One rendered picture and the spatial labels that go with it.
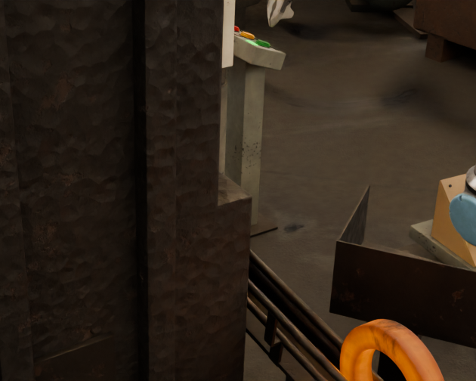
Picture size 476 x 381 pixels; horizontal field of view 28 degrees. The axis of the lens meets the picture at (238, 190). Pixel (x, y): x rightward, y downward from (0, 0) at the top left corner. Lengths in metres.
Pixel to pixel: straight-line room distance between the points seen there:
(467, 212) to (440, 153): 1.12
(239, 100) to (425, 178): 0.87
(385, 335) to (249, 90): 1.56
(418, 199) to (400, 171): 0.20
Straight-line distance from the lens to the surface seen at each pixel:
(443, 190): 2.64
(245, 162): 2.78
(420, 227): 2.76
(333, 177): 3.24
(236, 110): 2.74
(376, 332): 1.23
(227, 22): 1.17
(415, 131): 3.64
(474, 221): 2.39
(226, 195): 1.28
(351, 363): 1.30
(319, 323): 1.40
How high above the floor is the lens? 1.49
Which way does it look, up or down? 29 degrees down
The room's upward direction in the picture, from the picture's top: 2 degrees clockwise
